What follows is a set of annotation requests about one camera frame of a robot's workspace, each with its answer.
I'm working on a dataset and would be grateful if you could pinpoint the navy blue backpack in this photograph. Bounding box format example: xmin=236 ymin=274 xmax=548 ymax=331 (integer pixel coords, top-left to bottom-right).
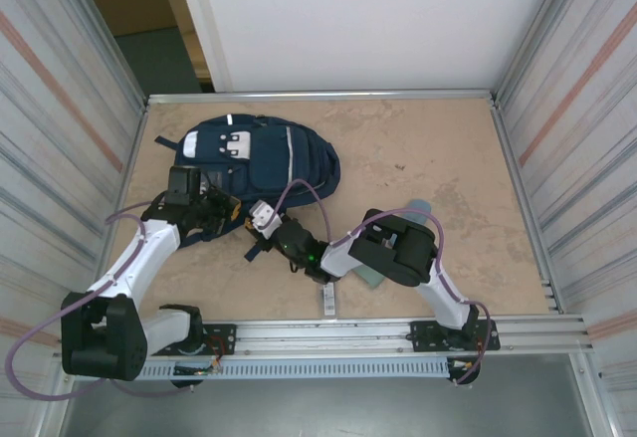
xmin=153 ymin=113 xmax=342 ymax=262

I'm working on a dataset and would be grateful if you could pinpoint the blue-grey pencil case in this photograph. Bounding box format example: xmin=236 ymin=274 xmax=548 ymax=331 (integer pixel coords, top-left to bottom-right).
xmin=385 ymin=199 xmax=432 ymax=250

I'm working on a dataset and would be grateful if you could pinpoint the grey metal sheet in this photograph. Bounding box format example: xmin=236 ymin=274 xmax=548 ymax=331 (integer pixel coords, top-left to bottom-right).
xmin=59 ymin=379 xmax=596 ymax=437

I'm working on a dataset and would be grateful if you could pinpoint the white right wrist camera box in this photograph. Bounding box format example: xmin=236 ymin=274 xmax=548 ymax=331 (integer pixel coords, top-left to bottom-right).
xmin=247 ymin=199 xmax=284 ymax=240

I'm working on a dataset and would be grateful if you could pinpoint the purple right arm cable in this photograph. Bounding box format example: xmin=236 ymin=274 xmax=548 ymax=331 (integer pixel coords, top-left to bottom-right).
xmin=271 ymin=179 xmax=494 ymax=387

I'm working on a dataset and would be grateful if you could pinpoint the aluminium mounting rail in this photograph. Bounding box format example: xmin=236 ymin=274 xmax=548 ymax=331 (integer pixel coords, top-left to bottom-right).
xmin=53 ymin=313 xmax=597 ymax=359

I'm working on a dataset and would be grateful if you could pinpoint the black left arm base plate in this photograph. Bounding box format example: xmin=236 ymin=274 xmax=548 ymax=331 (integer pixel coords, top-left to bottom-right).
xmin=148 ymin=324 xmax=238 ymax=357

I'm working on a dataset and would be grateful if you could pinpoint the slotted grey cable duct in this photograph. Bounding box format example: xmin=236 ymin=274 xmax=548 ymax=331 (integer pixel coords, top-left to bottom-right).
xmin=73 ymin=359 xmax=449 ymax=381

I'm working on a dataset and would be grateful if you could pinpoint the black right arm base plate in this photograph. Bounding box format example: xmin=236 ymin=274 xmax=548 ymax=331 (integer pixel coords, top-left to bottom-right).
xmin=408 ymin=318 xmax=499 ymax=354

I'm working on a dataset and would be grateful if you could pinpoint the aluminium table edge rail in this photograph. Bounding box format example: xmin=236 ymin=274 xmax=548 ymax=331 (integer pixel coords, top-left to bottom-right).
xmin=146 ymin=89 xmax=499 ymax=106

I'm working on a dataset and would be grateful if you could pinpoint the striped left enclosure panel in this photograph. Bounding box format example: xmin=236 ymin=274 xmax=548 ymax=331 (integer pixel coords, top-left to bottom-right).
xmin=0 ymin=0 xmax=150 ymax=437

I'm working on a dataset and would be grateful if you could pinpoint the striped enclosure panel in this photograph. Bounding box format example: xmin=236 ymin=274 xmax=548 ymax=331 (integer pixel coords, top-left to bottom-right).
xmin=0 ymin=0 xmax=150 ymax=437
xmin=490 ymin=0 xmax=637 ymax=437

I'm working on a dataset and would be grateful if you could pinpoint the white door frame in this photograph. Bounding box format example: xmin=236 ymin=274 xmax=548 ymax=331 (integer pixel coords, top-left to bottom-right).
xmin=171 ymin=0 xmax=235 ymax=94

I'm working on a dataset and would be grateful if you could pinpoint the striped right enclosure panel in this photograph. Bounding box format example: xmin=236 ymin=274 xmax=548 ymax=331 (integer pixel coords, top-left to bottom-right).
xmin=490 ymin=0 xmax=637 ymax=437

